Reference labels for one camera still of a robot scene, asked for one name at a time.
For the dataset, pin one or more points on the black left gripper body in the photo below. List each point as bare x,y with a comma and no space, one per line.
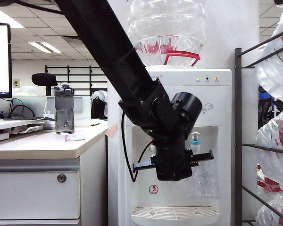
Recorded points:
172,155

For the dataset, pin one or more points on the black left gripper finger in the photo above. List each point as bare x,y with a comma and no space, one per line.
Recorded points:
202,158
142,166

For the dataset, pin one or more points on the blue collar cold tap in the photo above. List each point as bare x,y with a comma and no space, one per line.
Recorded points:
195,142

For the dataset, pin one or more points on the clear textured plastic mug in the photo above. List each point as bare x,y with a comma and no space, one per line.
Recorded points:
206,181

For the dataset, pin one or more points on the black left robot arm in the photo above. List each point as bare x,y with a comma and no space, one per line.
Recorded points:
113,58

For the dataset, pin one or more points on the white water dispenser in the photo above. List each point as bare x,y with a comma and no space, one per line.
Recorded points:
174,202

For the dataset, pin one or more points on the grey translucent water bottle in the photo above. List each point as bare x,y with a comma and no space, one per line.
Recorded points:
64,113

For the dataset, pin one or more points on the clear dispenser water jug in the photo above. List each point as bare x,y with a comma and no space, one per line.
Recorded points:
169,28

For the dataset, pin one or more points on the white desk riser tray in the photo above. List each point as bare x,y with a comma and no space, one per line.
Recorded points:
4,124

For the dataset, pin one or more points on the pink sticky note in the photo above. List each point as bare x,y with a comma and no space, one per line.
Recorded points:
112,130

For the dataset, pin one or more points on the black metal jug rack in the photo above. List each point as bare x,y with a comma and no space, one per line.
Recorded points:
237,117

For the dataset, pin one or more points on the white drip tray grille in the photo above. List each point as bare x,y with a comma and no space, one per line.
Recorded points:
174,212

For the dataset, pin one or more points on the black office chair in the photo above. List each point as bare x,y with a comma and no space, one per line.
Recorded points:
96,110

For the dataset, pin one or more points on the round metal drawer lock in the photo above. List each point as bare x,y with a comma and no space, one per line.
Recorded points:
61,178

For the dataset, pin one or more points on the white garment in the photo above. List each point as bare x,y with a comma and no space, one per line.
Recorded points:
100,95

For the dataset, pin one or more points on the white power adapter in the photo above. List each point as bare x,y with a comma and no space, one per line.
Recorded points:
49,115

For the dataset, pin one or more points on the black background shelving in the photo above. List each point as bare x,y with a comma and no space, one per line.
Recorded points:
68,70

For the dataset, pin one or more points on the black chair headrest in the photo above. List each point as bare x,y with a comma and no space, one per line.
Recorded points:
43,79

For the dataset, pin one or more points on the ceiling air vent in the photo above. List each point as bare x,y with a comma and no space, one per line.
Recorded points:
70,38

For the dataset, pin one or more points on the ceiling light panel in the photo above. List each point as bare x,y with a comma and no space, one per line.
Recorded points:
4,17
44,47

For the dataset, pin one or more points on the black computer monitor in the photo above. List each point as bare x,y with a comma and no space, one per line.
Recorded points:
0,58

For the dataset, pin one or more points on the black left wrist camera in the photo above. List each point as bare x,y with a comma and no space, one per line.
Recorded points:
174,175

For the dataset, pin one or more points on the beige wall socket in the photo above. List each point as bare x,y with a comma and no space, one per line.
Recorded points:
16,83

